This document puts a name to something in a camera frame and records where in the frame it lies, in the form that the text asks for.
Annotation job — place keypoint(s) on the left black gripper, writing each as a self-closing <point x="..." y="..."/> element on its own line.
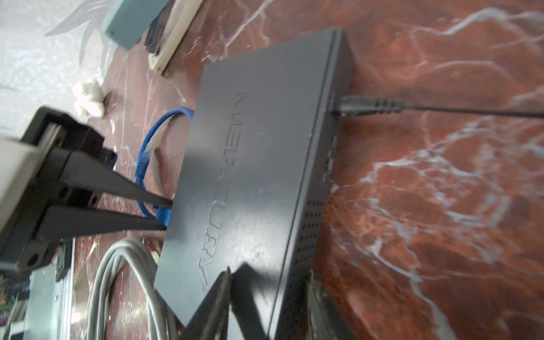
<point x="35" y="230"/>

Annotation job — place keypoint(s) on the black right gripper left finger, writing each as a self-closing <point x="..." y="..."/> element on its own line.
<point x="212" y="316"/>

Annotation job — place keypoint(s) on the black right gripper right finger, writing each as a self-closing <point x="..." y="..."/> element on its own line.
<point x="324" y="318"/>

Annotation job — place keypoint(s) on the dark grey network switch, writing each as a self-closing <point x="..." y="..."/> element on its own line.
<point x="254" y="182"/>

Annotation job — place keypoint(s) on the black power adapter with cable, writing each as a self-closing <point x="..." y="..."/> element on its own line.
<point x="350" y="106"/>

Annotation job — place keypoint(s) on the white plush toy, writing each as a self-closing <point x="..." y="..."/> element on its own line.
<point x="89" y="99"/>

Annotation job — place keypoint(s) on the grey phone slab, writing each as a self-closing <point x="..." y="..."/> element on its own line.
<point x="162" y="25"/>

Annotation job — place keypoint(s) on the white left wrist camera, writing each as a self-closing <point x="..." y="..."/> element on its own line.
<point x="20" y="162"/>

